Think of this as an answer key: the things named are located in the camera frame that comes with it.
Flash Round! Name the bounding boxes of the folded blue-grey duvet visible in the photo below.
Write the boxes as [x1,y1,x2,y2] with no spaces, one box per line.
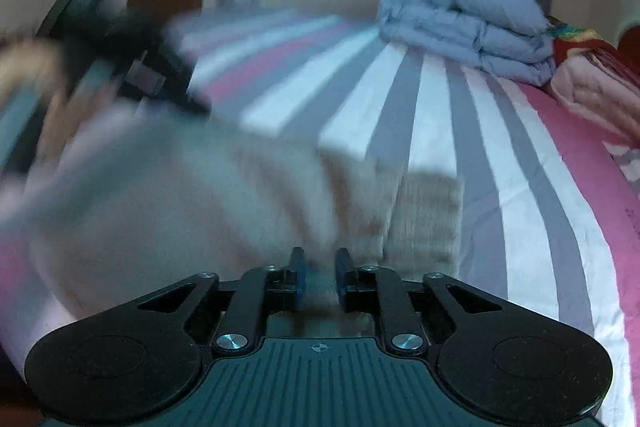
[376,0,555,87]

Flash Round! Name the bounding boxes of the folded pink blanket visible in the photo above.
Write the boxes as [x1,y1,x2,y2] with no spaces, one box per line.
[546,51,639,145]

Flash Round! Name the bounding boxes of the red colourful folded bedding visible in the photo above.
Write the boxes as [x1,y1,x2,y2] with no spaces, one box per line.
[544,20,639,104]

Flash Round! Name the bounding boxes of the striped pillow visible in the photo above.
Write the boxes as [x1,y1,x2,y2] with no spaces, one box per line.
[603,142,640,195]

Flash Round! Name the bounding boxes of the person's left hand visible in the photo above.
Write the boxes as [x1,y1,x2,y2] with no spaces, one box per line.
[1,38,117,162]

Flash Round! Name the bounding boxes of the striped pink grey bedsheet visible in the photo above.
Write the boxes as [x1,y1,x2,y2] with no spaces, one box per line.
[1,11,639,426]

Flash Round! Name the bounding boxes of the grey fleece pants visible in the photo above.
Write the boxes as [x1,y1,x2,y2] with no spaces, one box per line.
[1,104,462,317]

